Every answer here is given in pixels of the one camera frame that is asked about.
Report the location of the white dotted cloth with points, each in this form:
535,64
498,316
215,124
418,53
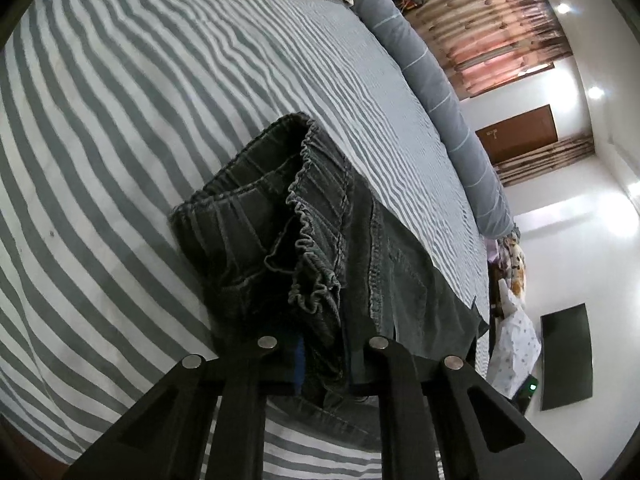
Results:
515,345

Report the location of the dark grey denim pants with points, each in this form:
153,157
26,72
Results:
325,240

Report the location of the grey rolled duvet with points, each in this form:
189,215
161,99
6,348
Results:
440,90

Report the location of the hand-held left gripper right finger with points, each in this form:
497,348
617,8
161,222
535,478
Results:
386,385

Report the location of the black wall television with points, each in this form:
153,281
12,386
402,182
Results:
565,355

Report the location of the brown wooden door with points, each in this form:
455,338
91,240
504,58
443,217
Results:
520,132

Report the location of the round ceiling light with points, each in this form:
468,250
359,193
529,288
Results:
595,92
564,7

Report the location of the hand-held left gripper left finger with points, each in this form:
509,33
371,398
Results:
299,370

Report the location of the black device with green light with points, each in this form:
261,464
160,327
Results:
530,391

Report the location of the brown patterned curtain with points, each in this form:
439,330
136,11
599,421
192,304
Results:
550,160
500,20

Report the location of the grey striped bed sheet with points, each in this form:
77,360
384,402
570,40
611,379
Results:
125,110

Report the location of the floral orange blanket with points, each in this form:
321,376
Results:
515,265

